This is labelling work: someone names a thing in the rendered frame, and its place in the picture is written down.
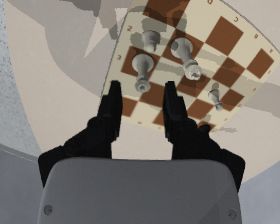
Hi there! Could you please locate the brown and cream chessboard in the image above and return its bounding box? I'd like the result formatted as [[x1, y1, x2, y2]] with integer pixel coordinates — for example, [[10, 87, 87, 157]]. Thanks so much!
[[102, 0, 280, 137]]

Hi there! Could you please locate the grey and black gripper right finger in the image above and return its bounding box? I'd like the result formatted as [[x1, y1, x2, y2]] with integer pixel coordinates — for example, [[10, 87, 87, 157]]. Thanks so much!
[[162, 81, 245, 192]]

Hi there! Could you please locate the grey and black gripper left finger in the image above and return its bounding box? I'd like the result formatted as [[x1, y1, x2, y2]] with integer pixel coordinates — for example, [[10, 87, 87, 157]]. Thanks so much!
[[38, 80, 123, 188]]

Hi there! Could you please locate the white pawn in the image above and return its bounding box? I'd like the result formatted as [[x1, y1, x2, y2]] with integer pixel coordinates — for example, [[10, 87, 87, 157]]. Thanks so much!
[[141, 30, 159, 53], [208, 90, 223, 111]]

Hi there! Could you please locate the black chess piece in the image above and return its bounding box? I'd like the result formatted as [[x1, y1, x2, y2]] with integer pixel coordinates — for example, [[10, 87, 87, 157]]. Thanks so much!
[[198, 124, 211, 138]]

